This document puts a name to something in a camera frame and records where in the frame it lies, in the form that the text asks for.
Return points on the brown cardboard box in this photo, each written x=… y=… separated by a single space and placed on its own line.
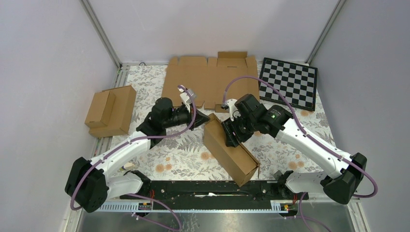
x=238 y=161
x=110 y=112

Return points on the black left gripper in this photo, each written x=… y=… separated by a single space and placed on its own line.
x=200 y=119

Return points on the black white checkerboard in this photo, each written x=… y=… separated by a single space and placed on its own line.
x=296 y=82

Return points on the small yellow white block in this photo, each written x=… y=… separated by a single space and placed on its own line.
x=128 y=166

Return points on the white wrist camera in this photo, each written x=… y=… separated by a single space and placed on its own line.
x=187 y=96
x=230 y=106

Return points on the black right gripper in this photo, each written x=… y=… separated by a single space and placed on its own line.
x=228 y=127

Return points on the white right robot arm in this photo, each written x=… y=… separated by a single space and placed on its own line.
x=340 y=176

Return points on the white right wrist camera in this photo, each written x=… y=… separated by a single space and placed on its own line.
x=230 y=106

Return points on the brown flat cardboard sheet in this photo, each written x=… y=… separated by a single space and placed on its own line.
x=209 y=77

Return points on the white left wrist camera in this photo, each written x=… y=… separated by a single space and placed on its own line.
x=187 y=96

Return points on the folded brown cardboard box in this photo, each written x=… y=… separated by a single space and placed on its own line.
x=110 y=112

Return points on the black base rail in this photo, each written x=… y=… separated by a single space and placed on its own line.
x=256 y=195

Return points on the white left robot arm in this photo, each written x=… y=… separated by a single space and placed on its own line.
x=90 y=182

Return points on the floral patterned table mat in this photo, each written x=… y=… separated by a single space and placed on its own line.
x=184 y=157

